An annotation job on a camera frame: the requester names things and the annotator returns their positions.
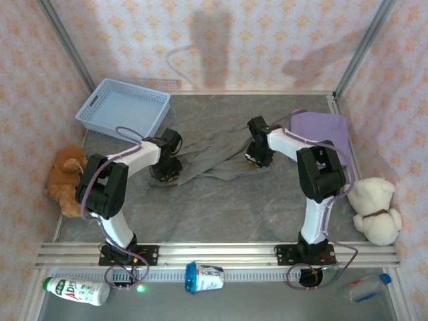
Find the grey knit trousers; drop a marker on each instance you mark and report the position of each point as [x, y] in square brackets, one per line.
[210, 154]

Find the purple t-shirt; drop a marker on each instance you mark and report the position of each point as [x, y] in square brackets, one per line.
[321, 130]

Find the light blue plastic basket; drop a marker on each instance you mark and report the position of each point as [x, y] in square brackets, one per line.
[123, 110]

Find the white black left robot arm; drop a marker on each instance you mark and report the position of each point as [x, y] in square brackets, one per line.
[140, 155]

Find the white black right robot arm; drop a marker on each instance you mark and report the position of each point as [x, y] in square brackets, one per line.
[316, 217]

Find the brown teddy bear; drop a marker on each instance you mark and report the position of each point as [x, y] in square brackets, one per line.
[61, 174]

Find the white cup blue lid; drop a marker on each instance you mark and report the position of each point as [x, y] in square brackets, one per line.
[207, 277]

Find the white teddy bear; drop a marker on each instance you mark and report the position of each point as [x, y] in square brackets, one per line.
[374, 207]

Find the white bottle green cap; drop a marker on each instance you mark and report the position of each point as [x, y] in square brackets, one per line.
[77, 291]

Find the clear bottle blue cap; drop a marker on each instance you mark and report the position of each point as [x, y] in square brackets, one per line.
[364, 289]

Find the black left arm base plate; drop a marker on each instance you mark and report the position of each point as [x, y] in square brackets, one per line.
[150, 255]

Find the aluminium mounting rail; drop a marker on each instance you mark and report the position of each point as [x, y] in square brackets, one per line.
[217, 254]

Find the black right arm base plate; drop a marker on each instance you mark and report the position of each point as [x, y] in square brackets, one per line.
[284, 254]

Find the aluminium frame post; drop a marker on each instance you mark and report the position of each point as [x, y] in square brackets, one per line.
[364, 47]
[67, 47]

